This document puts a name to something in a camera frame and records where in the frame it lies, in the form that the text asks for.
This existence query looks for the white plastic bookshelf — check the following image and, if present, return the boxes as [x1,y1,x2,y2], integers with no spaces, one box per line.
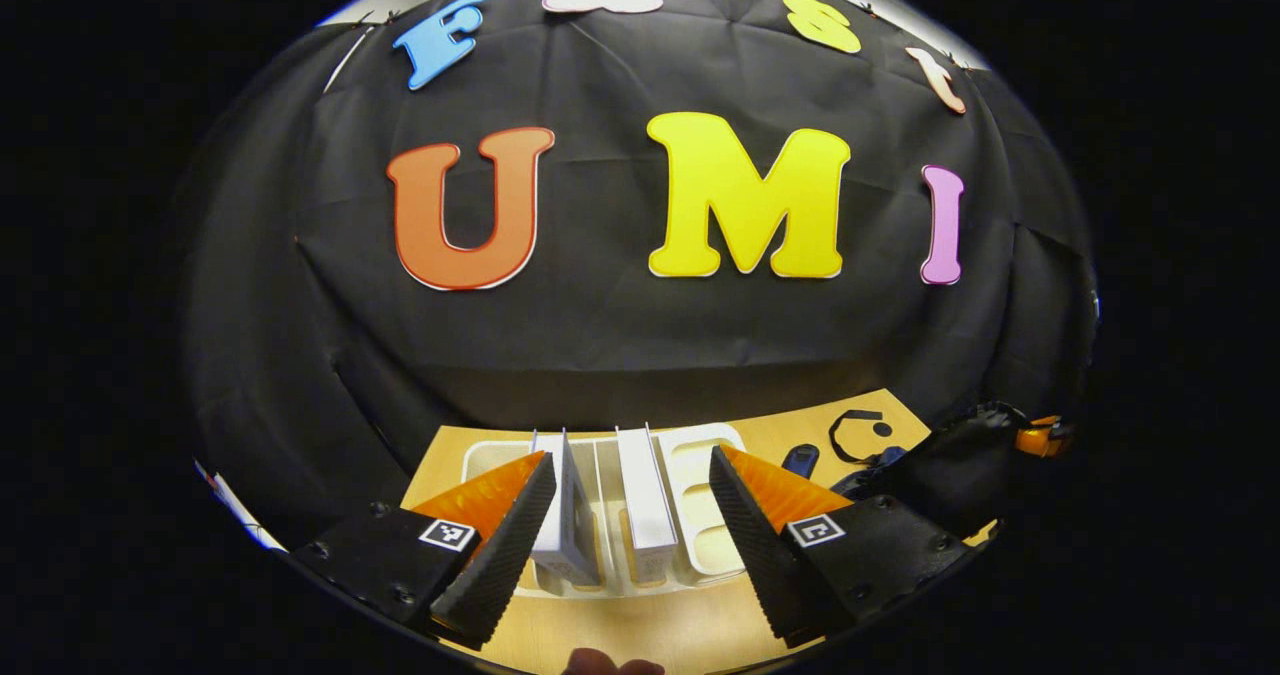
[462,423,749,598]

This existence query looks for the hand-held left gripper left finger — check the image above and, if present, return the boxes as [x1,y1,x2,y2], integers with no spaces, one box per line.
[290,450,558,651]

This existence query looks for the white cover book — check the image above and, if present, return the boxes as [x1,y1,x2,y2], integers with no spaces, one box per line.
[614,423,681,584]

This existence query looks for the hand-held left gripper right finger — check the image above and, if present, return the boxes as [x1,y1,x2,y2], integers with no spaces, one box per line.
[708,444,976,648]

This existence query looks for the grey cover book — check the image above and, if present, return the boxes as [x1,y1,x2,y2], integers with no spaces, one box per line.
[528,429,603,588]

